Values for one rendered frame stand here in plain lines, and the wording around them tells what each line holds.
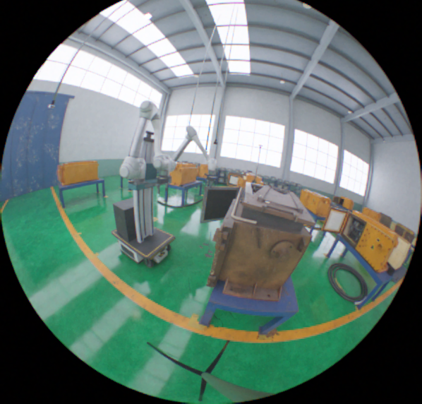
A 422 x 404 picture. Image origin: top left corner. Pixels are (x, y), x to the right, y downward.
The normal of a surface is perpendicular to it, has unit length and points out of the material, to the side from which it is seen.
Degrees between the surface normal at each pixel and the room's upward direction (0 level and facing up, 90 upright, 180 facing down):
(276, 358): 0
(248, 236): 90
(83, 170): 90
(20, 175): 90
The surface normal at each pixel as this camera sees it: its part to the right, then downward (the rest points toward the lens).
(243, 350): 0.14, -0.96
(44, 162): 0.95, 0.20
